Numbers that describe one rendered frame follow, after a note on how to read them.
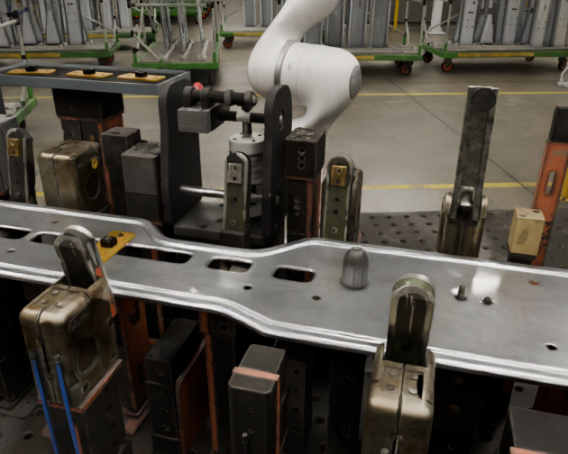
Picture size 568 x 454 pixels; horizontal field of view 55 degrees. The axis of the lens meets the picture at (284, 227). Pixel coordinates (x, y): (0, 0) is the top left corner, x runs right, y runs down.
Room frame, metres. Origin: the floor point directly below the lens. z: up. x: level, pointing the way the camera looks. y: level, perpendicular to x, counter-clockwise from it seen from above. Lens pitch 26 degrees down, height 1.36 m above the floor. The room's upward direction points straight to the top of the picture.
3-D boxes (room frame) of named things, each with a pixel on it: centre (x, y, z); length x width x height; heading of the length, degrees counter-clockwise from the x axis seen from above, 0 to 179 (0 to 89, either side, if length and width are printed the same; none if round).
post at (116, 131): (0.90, 0.28, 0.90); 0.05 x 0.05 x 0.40; 75
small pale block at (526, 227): (0.64, -0.32, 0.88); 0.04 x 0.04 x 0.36; 75
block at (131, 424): (0.68, 0.24, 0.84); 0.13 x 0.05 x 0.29; 165
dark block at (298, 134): (0.81, -0.03, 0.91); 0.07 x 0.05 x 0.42; 165
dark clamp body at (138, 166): (0.86, 0.22, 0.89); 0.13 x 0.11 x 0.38; 165
